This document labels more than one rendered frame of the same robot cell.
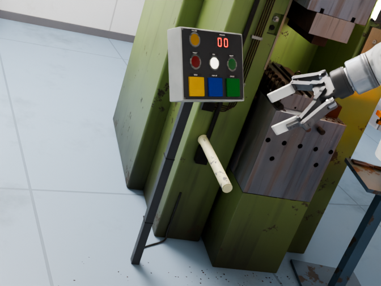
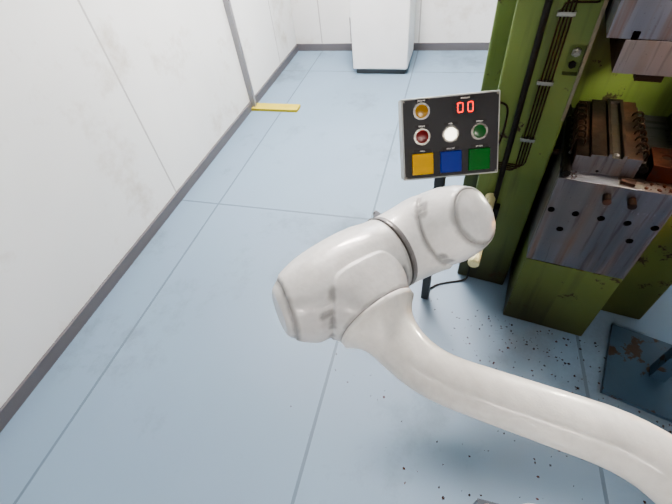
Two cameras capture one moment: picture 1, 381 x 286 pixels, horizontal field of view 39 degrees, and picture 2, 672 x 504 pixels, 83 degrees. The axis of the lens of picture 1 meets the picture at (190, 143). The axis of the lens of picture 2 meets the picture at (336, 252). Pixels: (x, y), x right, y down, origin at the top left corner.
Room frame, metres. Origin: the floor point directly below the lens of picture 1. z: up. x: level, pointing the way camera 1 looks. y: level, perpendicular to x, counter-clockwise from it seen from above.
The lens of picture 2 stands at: (0.99, -0.60, 1.84)
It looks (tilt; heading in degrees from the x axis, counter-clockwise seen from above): 47 degrees down; 51
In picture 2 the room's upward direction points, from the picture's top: 8 degrees counter-clockwise
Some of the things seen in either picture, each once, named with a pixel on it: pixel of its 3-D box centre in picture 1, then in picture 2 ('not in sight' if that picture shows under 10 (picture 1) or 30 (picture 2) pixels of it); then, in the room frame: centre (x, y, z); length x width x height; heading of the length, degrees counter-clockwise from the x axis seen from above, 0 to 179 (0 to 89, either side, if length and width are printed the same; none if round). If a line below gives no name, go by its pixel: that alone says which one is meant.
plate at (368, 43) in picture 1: (371, 45); not in sight; (2.66, -0.67, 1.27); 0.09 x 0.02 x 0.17; 111
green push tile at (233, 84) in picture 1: (232, 87); (478, 158); (2.13, -0.09, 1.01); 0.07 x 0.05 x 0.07; 136
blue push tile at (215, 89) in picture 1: (214, 87); (450, 161); (2.06, -0.02, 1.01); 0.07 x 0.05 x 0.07; 136
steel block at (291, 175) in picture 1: (274, 132); (593, 189); (2.65, -0.39, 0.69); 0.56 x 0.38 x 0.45; 21
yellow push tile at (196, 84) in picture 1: (195, 86); (422, 164); (1.98, 0.05, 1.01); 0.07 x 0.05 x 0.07; 136
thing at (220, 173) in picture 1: (214, 162); (482, 228); (2.22, -0.13, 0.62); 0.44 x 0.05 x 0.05; 21
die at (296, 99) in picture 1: (284, 84); (604, 133); (2.62, -0.35, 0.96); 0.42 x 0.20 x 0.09; 21
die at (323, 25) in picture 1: (312, 15); (652, 32); (2.62, -0.35, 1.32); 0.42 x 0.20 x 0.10; 21
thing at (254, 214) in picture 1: (244, 204); (558, 258); (2.65, -0.39, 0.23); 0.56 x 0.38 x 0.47; 21
